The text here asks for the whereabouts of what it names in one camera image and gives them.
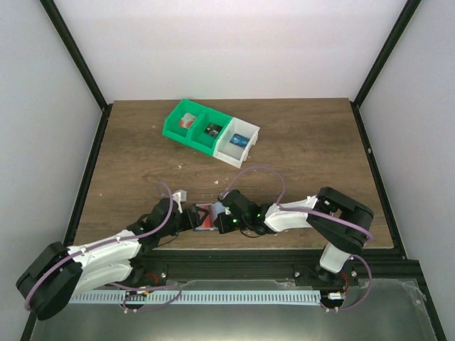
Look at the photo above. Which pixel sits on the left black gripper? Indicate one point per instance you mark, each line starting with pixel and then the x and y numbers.
pixel 195 222

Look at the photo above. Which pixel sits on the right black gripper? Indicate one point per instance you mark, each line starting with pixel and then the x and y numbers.
pixel 223 227

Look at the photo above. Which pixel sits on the blue leather card holder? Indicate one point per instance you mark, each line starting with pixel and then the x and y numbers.
pixel 218 209

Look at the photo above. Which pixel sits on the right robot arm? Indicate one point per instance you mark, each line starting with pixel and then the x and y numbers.
pixel 342 221

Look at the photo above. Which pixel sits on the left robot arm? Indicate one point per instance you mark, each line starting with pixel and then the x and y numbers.
pixel 60 273

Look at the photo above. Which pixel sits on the blue card in bin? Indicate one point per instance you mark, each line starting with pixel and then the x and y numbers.
pixel 239 140

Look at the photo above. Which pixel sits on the black card in bin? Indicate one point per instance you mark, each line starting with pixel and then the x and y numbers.
pixel 213 130

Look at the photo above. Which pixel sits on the red white card in bin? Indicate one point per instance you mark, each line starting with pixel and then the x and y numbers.
pixel 186 120

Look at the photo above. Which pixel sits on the white storage bin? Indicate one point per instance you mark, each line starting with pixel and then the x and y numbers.
pixel 230 153

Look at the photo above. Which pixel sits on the green double storage bin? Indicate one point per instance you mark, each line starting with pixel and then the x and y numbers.
pixel 194 137

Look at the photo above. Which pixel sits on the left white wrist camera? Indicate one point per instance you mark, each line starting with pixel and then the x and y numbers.
pixel 180 197

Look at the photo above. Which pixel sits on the light blue slotted cable duct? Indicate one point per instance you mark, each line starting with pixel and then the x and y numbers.
pixel 200 297

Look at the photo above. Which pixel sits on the black aluminium frame rail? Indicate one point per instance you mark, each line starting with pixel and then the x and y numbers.
pixel 277 264

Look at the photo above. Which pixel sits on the left black frame post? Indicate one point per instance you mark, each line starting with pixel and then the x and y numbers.
pixel 69 42

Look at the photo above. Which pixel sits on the black frame post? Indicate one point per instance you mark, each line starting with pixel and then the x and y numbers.
pixel 69 42
pixel 386 50

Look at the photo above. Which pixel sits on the right black frame post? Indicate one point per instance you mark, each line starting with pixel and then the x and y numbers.
pixel 386 50

